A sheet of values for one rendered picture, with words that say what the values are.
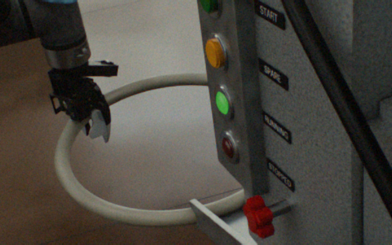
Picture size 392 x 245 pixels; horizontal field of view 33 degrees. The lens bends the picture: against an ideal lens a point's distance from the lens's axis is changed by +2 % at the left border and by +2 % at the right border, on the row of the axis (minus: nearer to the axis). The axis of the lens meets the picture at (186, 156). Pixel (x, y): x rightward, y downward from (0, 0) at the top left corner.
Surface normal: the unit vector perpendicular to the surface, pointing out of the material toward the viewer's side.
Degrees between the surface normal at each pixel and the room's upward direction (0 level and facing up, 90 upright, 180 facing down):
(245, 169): 90
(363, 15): 90
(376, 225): 90
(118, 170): 0
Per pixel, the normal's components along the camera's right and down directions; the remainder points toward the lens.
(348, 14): -0.69, 0.48
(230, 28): -0.91, 0.33
